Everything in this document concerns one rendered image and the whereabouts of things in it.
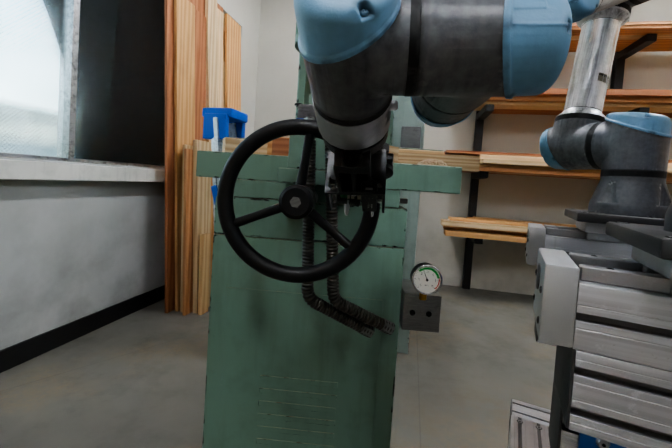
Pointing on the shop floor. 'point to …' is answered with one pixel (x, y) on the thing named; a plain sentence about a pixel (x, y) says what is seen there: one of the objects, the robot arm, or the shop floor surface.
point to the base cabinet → (299, 353)
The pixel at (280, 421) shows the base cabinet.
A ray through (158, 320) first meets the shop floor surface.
